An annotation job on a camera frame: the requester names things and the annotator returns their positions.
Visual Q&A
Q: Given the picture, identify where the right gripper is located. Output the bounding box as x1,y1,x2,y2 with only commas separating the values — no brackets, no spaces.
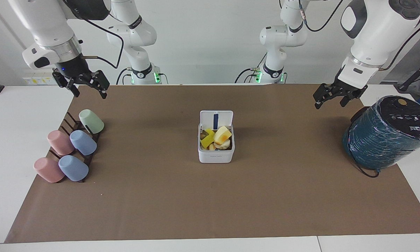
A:
52,55,111,99

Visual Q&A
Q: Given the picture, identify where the black cord loop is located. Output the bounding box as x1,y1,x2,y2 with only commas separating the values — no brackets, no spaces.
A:
349,106,381,178

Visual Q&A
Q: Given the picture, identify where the dark teal cylindrical appliance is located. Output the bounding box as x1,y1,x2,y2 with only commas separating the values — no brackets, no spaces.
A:
342,95,420,171

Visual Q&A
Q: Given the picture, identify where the black cable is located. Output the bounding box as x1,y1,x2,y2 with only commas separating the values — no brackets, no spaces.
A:
80,16,125,69
234,52,268,84
116,67,131,85
299,0,345,33
379,18,420,71

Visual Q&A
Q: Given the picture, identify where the yellow banana peel piece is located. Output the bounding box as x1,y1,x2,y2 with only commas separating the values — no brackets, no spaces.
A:
201,128,216,148

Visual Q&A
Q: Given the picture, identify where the dark brown cup rack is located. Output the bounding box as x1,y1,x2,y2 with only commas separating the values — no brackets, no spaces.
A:
48,111,102,183

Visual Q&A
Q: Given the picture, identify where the yellow orange fruit peel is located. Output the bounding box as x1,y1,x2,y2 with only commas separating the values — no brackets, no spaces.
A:
213,126,232,145

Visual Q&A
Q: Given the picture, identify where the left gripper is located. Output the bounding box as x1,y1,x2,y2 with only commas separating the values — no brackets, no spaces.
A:
313,78,368,110

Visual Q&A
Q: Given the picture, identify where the pink plastic cup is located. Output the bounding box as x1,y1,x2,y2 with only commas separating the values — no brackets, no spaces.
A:
33,157,65,183
47,130,75,156

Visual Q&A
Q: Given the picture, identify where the white trash can with lid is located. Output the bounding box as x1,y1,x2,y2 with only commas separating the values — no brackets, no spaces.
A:
198,111,236,164

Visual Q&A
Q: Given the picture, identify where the blue plastic cup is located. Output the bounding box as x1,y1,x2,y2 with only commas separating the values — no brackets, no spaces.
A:
70,130,98,156
58,155,89,182

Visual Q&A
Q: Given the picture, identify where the green plastic cup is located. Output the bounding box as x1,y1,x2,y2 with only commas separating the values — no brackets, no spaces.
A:
79,109,105,134

